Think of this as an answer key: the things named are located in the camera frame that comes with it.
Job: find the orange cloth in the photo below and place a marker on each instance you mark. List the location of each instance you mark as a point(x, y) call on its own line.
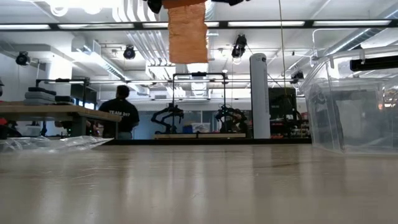
point(186, 31)

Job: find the clear plastic bag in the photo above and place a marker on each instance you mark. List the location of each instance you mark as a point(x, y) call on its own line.
point(46, 143)

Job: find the white cylindrical column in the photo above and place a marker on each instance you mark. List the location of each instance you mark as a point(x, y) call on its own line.
point(259, 93)

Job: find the black cabinet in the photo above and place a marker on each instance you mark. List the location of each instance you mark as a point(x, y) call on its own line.
point(281, 99)

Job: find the person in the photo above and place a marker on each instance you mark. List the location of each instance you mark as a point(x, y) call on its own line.
point(119, 112)

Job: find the white plastic container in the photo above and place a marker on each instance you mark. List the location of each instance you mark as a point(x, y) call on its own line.
point(200, 127)

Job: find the wooden workbench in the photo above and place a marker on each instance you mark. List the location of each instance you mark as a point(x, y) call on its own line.
point(62, 110)

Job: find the stack of grey pads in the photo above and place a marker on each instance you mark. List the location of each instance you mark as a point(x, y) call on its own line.
point(37, 95)

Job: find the clear plastic storage bin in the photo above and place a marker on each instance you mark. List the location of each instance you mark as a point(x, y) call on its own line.
point(342, 124)

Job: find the black distant rig frame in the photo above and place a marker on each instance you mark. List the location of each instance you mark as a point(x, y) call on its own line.
point(199, 74)

